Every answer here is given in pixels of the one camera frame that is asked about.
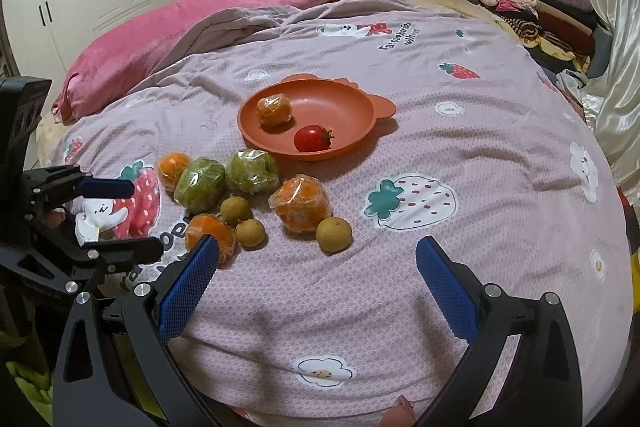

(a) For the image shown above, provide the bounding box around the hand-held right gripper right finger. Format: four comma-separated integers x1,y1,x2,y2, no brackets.
415,235,598,427

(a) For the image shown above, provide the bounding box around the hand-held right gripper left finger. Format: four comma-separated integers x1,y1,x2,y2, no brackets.
51,234,221,427

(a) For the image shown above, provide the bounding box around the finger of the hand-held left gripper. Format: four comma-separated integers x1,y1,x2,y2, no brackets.
22,164,136,208
60,236,166,280

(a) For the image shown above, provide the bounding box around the plastic-wrapped orange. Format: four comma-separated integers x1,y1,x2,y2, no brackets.
268,175,333,233
256,93,292,128
184,213,237,268
157,151,192,192

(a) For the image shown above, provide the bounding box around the plastic-wrapped green citrus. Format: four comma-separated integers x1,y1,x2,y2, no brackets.
174,157,228,215
225,148,281,196

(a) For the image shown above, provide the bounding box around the orange plastic plate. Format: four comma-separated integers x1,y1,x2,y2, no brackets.
237,75,398,162

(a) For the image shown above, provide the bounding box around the person's right hand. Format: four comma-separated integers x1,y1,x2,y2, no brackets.
380,394,418,427

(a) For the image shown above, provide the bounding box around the brown longan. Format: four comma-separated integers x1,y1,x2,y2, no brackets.
220,195,252,226
235,219,267,250
315,216,353,254

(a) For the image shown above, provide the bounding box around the strawberry printed blanket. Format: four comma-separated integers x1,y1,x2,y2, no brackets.
35,0,633,420

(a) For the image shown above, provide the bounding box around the pink quilt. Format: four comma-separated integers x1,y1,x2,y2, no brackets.
51,0,358,125

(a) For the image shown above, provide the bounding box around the red tomato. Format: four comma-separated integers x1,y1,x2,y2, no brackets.
294,124,335,153

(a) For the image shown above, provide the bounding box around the pile of folded clothes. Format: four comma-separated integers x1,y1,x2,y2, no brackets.
474,0,613,72

